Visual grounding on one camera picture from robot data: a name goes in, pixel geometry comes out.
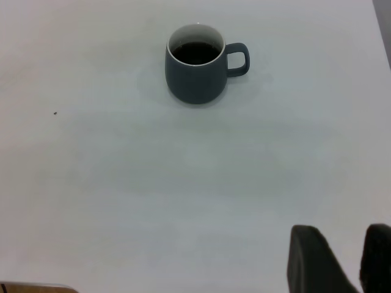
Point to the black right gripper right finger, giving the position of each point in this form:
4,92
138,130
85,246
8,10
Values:
378,259

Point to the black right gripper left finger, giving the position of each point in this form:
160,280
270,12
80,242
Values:
314,265

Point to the dark grey ceramic mug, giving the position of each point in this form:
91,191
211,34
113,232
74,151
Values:
195,84

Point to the black coffee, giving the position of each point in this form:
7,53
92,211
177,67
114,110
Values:
195,53

